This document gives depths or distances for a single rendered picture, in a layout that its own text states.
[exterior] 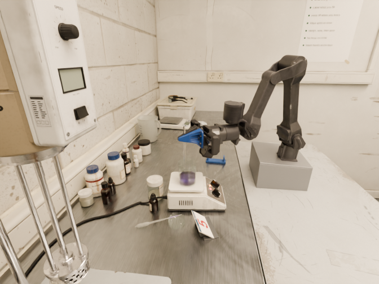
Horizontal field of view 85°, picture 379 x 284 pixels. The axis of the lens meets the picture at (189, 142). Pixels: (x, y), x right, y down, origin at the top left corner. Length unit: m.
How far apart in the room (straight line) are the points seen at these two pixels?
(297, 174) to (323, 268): 0.35
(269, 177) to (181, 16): 1.62
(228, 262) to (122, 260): 0.28
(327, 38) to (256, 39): 0.58
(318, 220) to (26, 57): 0.83
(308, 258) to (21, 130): 0.68
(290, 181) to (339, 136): 1.63
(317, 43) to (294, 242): 1.80
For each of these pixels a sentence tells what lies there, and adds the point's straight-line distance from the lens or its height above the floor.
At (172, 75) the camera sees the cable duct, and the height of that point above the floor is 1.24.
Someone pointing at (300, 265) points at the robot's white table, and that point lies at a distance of 0.68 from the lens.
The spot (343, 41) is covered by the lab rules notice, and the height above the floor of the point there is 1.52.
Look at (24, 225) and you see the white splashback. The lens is 0.75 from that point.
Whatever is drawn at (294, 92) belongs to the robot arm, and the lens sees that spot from 0.80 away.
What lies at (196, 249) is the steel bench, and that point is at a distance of 0.65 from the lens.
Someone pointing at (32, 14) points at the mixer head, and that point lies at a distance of 0.26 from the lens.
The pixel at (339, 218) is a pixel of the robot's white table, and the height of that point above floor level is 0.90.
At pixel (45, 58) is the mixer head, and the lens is 0.25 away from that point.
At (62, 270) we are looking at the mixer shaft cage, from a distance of 0.45.
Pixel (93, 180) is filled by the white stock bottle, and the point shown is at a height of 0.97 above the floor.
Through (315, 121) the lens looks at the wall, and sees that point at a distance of 2.36.
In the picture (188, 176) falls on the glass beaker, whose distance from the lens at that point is 0.69.
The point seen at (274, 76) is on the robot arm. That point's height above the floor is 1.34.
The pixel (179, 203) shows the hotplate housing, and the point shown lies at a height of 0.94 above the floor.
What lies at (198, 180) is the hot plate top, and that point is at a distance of 0.75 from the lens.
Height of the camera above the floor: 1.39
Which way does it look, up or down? 22 degrees down
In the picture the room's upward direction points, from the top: straight up
